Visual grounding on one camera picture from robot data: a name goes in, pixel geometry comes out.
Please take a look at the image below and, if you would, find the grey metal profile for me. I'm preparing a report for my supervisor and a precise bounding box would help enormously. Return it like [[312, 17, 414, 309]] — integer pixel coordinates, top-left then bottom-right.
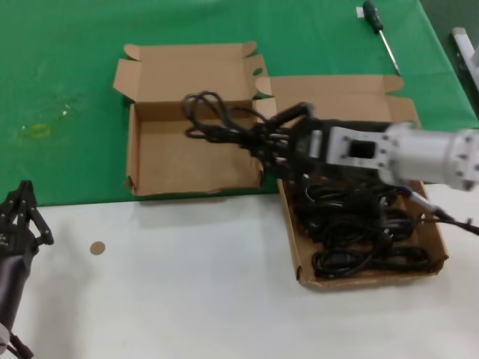
[[451, 27, 479, 90]]

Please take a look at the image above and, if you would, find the black-handled screwdriver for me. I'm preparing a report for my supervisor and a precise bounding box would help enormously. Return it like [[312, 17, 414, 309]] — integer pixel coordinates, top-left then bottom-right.
[[361, 0, 400, 76]]

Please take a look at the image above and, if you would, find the dark grey arm cable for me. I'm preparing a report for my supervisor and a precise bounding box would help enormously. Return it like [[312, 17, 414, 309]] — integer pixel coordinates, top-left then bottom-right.
[[418, 212, 479, 237]]

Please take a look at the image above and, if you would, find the black tangled power cable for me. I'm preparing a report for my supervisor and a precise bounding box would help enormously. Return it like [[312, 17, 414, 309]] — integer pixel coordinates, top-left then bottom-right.
[[293, 175, 418, 250]]

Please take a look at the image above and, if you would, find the green tablecloth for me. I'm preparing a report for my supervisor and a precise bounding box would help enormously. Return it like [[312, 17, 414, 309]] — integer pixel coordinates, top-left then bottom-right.
[[0, 0, 479, 209]]

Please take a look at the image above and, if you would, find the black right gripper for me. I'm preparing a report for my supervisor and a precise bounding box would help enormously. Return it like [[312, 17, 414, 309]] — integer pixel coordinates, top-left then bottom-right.
[[257, 102, 334, 182]]

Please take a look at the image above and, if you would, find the open brown cardboard box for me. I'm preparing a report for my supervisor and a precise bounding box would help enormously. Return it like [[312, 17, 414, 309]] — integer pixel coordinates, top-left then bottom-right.
[[252, 74, 450, 289], [113, 41, 269, 197]]

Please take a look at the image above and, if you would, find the black silver cable connector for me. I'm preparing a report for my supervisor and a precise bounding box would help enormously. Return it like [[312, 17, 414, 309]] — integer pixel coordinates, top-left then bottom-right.
[[402, 185, 452, 224]]

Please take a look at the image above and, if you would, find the yellow green rubber band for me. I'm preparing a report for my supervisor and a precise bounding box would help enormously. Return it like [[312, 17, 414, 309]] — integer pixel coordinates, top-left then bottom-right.
[[25, 123, 52, 141]]

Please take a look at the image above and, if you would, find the black power cable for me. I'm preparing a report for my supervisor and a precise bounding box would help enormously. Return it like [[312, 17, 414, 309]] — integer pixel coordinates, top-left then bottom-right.
[[293, 175, 418, 250], [311, 245, 430, 280], [182, 90, 296, 160]]

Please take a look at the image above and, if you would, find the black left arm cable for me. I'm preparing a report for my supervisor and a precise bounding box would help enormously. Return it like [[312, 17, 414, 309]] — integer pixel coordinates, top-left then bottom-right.
[[0, 331, 35, 359]]

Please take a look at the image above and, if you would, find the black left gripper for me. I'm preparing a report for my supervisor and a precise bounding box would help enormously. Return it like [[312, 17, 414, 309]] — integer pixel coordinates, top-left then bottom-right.
[[0, 179, 55, 263]]

